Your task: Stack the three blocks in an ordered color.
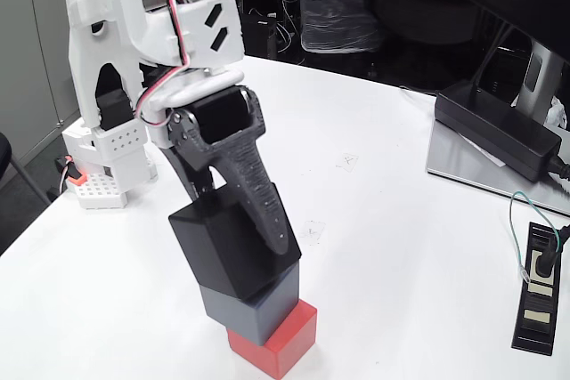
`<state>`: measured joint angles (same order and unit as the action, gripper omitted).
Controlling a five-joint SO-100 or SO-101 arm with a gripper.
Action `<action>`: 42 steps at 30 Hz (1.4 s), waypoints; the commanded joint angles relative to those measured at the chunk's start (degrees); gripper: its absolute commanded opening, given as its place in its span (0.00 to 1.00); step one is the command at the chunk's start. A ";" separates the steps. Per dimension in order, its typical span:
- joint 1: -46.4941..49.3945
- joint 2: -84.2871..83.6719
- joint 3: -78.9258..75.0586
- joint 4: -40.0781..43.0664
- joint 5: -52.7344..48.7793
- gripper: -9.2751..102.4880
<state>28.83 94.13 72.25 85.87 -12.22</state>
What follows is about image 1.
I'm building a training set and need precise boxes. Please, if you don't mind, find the black cube block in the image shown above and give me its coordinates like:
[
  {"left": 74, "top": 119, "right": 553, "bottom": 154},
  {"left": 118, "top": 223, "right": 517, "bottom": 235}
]
[{"left": 167, "top": 182, "right": 303, "bottom": 302}]

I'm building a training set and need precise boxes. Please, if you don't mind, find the grey cube block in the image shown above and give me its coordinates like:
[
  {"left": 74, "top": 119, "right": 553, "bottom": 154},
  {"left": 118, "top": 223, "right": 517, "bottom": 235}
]
[{"left": 198, "top": 262, "right": 300, "bottom": 347}]

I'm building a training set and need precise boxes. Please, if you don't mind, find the black computer tower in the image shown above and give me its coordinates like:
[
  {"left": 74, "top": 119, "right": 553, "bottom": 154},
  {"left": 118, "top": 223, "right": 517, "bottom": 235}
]
[{"left": 242, "top": 10, "right": 280, "bottom": 61}]

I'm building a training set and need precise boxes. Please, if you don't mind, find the white perforated clamp base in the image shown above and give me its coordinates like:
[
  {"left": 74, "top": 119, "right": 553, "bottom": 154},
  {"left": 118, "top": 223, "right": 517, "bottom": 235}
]
[{"left": 73, "top": 173, "right": 129, "bottom": 211}]

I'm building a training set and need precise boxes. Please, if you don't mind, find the orange connector clip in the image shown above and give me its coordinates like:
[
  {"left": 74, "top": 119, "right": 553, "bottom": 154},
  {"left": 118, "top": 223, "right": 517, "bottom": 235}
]
[{"left": 66, "top": 155, "right": 88, "bottom": 186}]

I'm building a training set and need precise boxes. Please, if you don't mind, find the plastic-wrapped black bin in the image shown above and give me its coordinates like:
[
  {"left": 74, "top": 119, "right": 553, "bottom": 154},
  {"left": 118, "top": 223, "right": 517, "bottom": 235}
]
[{"left": 292, "top": 0, "right": 384, "bottom": 54}]

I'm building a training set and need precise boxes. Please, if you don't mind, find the red cube block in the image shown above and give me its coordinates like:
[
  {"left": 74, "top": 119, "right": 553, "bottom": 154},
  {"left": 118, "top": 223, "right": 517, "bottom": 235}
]
[{"left": 225, "top": 298, "right": 319, "bottom": 380}]

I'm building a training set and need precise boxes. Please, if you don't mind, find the black chair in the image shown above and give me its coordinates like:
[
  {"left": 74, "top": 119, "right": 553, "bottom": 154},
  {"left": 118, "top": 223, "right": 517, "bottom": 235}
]
[{"left": 0, "top": 130, "right": 53, "bottom": 207}]

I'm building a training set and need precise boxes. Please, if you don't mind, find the silver monitor stand base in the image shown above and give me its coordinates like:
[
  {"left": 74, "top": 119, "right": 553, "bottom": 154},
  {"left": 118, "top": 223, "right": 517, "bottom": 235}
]
[{"left": 426, "top": 119, "right": 570, "bottom": 216}]

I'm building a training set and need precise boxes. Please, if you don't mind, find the black power adapter brick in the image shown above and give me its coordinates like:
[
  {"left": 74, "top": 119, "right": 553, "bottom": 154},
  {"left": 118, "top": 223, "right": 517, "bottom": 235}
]
[{"left": 434, "top": 79, "right": 563, "bottom": 183}]

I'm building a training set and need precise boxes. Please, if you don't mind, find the silver monitor stand neck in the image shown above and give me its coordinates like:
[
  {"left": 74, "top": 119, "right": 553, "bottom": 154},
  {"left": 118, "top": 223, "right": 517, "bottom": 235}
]
[{"left": 511, "top": 36, "right": 565, "bottom": 125}]

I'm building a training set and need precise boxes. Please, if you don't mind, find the black power plug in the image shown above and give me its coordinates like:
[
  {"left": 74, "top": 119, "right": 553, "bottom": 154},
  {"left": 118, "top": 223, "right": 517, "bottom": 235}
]
[{"left": 533, "top": 223, "right": 570, "bottom": 278}]

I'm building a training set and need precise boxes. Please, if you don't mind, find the crumpled white plastic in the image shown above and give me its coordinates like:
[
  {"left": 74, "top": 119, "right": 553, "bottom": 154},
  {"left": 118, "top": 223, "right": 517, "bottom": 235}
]
[{"left": 545, "top": 95, "right": 570, "bottom": 130}]

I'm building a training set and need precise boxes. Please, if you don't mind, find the black table power strip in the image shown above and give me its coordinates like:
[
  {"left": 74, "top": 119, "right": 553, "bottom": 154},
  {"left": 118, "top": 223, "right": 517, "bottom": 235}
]
[{"left": 510, "top": 221, "right": 566, "bottom": 357}]

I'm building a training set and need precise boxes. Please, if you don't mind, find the green thin cable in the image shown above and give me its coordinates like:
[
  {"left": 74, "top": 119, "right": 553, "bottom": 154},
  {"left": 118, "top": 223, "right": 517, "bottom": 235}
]
[{"left": 509, "top": 190, "right": 560, "bottom": 283}]

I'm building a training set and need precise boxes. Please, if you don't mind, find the black adapter power cable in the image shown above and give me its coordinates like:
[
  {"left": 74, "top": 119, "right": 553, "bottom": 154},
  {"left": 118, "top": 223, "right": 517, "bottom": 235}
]
[{"left": 545, "top": 155, "right": 570, "bottom": 197}]

